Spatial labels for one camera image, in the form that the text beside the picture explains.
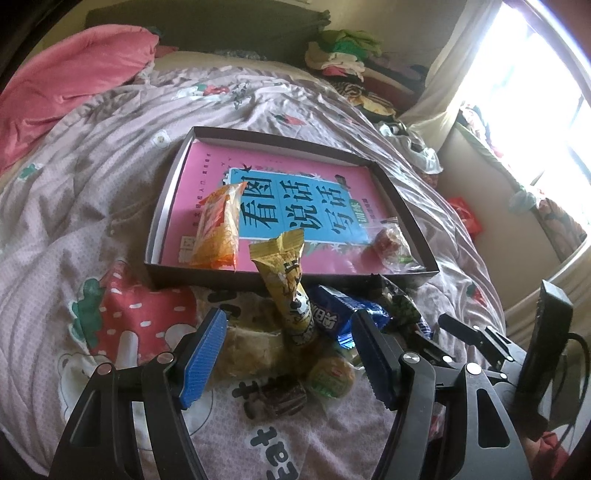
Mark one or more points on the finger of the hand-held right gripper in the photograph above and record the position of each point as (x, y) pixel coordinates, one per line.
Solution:
(475, 339)
(431, 355)

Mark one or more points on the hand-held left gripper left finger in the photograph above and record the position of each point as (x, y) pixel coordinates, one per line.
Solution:
(202, 362)

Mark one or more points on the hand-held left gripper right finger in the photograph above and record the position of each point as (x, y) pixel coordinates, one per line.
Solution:
(375, 369)

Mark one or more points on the clear-wrapped crispy pastry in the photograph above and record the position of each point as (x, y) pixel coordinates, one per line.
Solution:
(249, 346)

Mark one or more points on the dark green snack packet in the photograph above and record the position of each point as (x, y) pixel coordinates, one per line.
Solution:
(402, 307)

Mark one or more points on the blue cookie packet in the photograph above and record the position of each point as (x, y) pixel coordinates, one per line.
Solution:
(332, 314)

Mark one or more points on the yellow snack packet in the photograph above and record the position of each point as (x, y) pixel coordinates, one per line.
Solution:
(284, 286)

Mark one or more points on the dark cardboard box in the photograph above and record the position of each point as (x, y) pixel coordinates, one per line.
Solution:
(159, 221)

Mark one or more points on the dark brown wrapped candy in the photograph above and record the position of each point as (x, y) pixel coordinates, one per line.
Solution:
(279, 400)

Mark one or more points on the floral cloth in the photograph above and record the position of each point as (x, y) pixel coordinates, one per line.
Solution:
(563, 226)

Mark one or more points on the clear bag of red candy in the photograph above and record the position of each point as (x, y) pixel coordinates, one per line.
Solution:
(390, 242)

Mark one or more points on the red plastic bag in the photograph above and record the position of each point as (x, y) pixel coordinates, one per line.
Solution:
(466, 217)

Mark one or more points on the orange snack packet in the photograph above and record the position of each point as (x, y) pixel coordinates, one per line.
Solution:
(217, 228)

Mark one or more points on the white plastic bag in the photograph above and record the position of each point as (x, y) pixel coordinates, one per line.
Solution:
(415, 147)

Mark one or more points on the pink and blue book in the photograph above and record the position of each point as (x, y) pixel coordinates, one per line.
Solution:
(205, 161)

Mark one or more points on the leopard print cloth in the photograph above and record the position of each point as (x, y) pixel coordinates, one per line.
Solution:
(364, 99)

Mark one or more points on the white curtain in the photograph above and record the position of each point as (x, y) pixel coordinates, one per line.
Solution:
(457, 69)

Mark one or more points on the pile of folded clothes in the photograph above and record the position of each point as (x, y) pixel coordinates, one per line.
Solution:
(351, 50)

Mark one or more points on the pink quilt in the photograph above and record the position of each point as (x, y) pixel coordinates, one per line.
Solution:
(69, 74)

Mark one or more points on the dark headboard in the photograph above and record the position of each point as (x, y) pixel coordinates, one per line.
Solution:
(207, 23)

